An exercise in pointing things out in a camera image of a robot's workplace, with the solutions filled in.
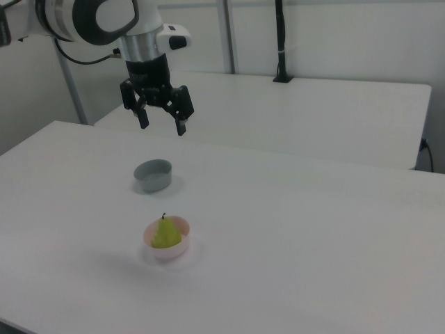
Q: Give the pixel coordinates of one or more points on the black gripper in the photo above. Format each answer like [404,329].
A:
[149,74]

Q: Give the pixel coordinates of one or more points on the green pear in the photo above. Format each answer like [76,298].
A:
[167,233]

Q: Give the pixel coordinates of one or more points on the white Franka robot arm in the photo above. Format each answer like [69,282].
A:
[62,17]

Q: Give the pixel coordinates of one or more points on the gray plastic bowl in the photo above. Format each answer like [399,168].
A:
[156,184]

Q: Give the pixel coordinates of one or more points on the pink plastic bowl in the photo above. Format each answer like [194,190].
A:
[174,253]

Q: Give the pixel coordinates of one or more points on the white side table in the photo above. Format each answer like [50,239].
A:
[278,121]

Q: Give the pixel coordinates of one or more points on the black pole with clamp base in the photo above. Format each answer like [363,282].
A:
[281,41]

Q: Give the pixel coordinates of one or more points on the black box device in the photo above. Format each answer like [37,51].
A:
[4,28]

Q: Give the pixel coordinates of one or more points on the metal wall post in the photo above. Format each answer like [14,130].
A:
[74,97]
[231,35]

